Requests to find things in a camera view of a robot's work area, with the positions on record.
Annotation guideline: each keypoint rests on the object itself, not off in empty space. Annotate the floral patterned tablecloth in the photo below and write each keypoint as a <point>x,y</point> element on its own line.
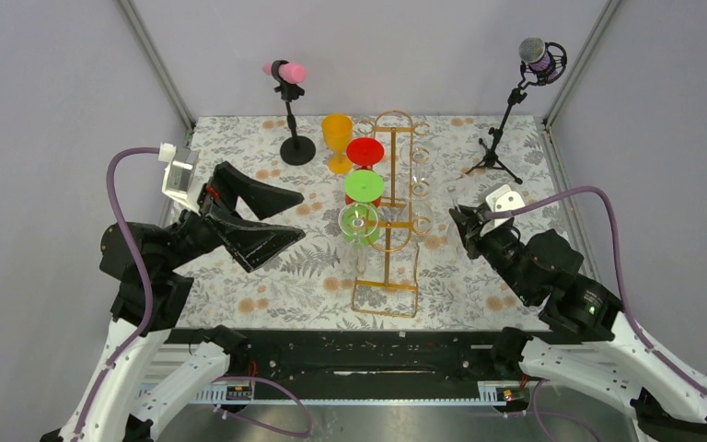
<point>310,285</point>

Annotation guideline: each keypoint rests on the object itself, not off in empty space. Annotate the green plastic wine glass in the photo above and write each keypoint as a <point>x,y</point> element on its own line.
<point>359,218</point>

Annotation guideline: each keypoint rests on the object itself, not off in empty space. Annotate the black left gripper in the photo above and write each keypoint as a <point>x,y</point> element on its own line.
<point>254,241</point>

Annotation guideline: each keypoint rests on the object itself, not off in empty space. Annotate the black stand with pink microphone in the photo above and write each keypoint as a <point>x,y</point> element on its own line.
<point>296,150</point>

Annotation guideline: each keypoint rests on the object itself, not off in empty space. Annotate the yellow plastic wine glass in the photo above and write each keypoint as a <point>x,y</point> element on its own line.
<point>337,131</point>

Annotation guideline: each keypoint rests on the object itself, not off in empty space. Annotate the red plastic wine glass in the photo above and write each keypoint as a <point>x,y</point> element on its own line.
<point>364,158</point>

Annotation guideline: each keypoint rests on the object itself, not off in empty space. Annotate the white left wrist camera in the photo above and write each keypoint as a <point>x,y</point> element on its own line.
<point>180,182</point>

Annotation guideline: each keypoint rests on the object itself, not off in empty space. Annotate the tripod stand with purple microphone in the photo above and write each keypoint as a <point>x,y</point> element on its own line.
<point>541,63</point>

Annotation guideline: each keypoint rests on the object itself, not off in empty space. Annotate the gold wire wine glass rack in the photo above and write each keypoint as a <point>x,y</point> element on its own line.
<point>389,286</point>

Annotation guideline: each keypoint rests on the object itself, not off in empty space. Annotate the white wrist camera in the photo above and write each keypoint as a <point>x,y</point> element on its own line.
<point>502,199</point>
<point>180,182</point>

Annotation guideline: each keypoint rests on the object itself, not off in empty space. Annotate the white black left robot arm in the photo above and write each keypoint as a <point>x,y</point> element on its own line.
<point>144,259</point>

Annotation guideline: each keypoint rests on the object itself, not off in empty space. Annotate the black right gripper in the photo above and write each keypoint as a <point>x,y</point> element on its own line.
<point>469,229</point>

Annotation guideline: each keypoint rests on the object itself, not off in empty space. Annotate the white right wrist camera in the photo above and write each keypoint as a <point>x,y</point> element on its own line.
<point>502,199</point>

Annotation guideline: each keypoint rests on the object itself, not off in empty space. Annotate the clear wine glass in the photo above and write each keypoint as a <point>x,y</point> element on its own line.
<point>423,218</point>
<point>451,189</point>
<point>417,162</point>
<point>359,227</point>

